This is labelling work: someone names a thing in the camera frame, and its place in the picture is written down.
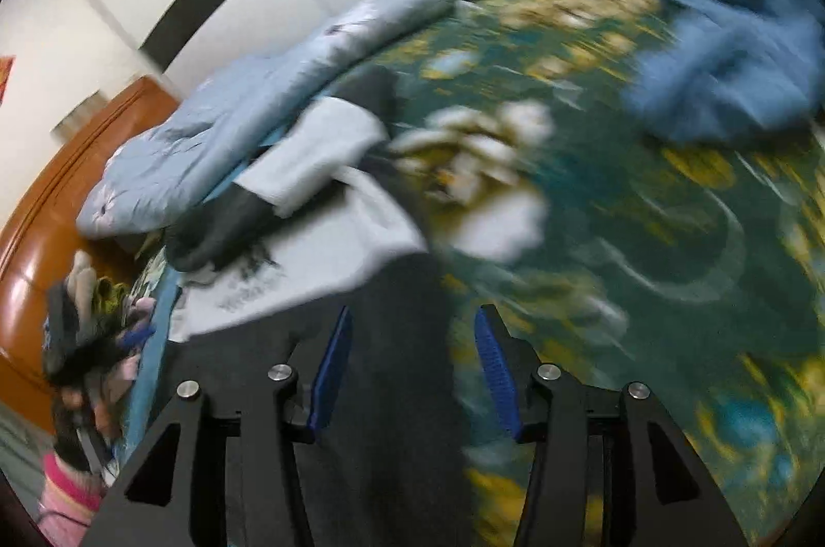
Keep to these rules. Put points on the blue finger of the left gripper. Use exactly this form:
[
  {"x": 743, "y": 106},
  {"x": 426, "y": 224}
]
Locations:
[{"x": 135, "y": 337}]

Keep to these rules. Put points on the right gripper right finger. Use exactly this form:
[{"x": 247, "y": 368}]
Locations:
[{"x": 621, "y": 448}]

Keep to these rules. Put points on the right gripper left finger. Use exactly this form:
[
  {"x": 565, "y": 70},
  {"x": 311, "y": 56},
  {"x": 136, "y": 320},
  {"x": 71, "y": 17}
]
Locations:
[{"x": 173, "y": 488}]

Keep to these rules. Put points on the black and white fleece jacket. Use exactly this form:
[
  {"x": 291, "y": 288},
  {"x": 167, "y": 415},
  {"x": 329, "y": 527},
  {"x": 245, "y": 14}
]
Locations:
[{"x": 319, "y": 255}]

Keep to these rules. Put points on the pink folded garment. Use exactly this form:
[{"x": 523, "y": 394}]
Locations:
[{"x": 107, "y": 387}]

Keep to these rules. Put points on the olive green knitted garment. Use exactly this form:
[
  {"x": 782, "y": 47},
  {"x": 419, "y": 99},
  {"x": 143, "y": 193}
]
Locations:
[{"x": 108, "y": 302}]

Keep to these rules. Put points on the beige folded garment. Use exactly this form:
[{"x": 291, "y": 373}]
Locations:
[{"x": 80, "y": 285}]

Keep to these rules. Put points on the light blue floral quilt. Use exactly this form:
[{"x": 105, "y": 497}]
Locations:
[{"x": 152, "y": 179}]

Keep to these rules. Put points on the floral green bed blanket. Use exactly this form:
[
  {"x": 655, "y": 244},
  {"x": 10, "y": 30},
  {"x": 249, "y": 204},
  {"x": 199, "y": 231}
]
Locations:
[{"x": 699, "y": 268}]

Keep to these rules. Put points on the blue fleece garment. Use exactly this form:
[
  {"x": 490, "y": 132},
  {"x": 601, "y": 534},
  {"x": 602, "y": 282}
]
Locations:
[{"x": 735, "y": 71}]

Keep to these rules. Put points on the wooden bed frame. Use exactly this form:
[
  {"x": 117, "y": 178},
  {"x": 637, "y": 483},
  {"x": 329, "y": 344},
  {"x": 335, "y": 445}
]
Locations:
[{"x": 40, "y": 239}]

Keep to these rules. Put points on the red wall decoration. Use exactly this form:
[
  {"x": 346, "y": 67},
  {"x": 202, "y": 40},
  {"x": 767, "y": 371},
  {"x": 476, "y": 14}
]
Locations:
[{"x": 5, "y": 71}]

